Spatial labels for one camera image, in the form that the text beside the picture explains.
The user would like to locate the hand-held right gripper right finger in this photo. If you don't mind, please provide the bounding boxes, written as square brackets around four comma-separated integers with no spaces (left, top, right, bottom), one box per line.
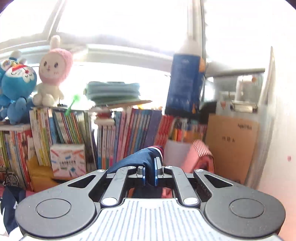
[154,157,234,207]

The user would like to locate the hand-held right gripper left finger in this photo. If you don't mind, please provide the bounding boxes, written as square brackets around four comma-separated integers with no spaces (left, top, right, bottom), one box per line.
[67,166,146,207]

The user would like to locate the navy and white zip jacket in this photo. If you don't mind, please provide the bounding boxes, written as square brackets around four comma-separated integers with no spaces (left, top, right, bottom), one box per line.
[0,146,173,235]

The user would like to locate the pink house-shaped case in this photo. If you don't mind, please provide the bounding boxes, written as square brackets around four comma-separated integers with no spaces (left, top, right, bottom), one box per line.
[181,139,216,174]

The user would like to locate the row of slim colourful books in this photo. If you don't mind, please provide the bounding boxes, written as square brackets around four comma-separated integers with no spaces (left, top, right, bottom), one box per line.
[29,108,208,172]

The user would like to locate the small red white figurine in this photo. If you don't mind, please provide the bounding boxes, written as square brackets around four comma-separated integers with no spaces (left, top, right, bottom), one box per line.
[95,106,114,126]

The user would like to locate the white colourful-print carton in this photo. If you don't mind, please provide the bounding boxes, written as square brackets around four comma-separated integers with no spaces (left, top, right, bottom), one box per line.
[50,144,86,178]

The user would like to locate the brown cardboard box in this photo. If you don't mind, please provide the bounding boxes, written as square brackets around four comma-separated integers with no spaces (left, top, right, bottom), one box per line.
[205,113,259,184]

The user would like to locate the dark blue box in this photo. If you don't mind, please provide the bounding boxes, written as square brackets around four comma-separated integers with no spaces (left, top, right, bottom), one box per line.
[165,54,206,114]

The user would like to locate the green plastic stick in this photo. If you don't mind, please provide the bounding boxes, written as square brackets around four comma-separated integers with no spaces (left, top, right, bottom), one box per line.
[65,95,81,116]

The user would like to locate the wooden desktop drawer organizer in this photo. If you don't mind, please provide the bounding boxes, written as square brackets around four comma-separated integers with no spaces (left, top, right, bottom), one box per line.
[27,155,70,193]

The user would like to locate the white board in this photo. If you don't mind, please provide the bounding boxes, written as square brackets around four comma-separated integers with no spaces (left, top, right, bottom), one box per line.
[245,46,278,189]

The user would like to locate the row of tall upright books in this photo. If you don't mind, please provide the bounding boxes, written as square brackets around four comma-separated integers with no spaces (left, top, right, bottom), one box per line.
[0,126,33,189]

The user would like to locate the black miniature bicycle model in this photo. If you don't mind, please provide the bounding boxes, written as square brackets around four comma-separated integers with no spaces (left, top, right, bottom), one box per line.
[0,171,20,187]

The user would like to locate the pink white rabbit plush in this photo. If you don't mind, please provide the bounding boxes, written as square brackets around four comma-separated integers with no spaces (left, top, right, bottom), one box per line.
[32,35,74,107]

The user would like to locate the window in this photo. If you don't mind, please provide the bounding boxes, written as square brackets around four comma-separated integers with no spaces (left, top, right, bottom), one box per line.
[0,0,208,77]

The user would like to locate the blue cat plush toy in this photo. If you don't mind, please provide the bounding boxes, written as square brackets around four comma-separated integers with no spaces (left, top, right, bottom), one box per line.
[0,50,37,126]

